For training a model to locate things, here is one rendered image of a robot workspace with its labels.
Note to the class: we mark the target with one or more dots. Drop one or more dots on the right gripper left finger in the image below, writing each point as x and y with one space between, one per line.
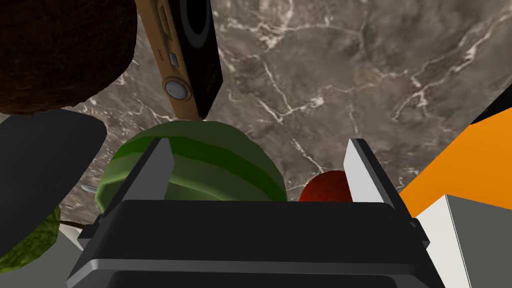
150 180

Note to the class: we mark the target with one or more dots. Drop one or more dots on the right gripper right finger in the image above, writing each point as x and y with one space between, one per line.
362 182

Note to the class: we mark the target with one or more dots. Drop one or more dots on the red apple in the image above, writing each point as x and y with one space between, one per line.
326 188

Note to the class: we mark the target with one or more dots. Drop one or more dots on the green striped round melon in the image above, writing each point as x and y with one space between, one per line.
216 160

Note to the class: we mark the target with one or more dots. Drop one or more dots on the dark grey rounded object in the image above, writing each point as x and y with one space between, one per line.
44 168

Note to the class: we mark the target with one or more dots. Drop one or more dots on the orange box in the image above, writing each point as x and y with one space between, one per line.
468 164

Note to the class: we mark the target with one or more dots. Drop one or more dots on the white and grey block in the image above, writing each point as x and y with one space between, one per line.
480 244

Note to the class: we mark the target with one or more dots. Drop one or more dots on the green textured round fruit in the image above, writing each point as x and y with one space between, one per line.
32 248

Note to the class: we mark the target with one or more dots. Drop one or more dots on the dark brown round object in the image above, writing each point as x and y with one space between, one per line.
60 48

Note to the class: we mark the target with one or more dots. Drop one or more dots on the tan and black camera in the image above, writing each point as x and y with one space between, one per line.
188 52

